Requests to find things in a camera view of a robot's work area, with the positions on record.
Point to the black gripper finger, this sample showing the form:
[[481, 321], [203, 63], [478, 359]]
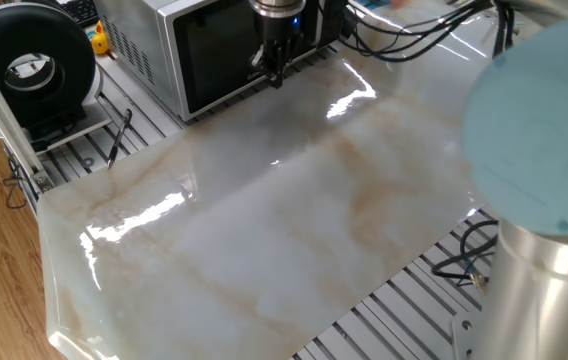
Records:
[[261, 59], [280, 67]]

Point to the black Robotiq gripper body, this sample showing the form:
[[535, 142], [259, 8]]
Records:
[[278, 30]]

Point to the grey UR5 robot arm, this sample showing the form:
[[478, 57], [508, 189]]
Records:
[[539, 200]]

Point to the silver microwave oven body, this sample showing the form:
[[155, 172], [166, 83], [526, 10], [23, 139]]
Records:
[[139, 45]]

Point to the silver force torque sensor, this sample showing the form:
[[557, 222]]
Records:
[[278, 6]]

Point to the glossy marble pattern sheet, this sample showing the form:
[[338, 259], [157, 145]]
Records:
[[264, 220]]

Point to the black pen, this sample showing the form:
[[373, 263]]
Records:
[[120, 136]]

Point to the yellow rubber duck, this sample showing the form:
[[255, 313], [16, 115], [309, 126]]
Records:
[[99, 41]]

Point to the black computer keyboard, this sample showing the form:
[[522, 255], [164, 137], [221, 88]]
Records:
[[80, 11]]

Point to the metal washer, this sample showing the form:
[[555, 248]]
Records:
[[88, 162]]

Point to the black round blower fan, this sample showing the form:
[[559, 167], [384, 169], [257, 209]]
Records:
[[34, 65]]

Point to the white blower base plate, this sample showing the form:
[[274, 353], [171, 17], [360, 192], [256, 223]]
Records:
[[81, 127]]

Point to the aluminium corner bracket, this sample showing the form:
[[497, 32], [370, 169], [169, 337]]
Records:
[[44, 181]]

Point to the aluminium frame post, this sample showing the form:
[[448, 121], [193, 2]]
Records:
[[1, 110]]

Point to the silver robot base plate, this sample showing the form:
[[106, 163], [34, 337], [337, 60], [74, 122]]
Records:
[[464, 335]]

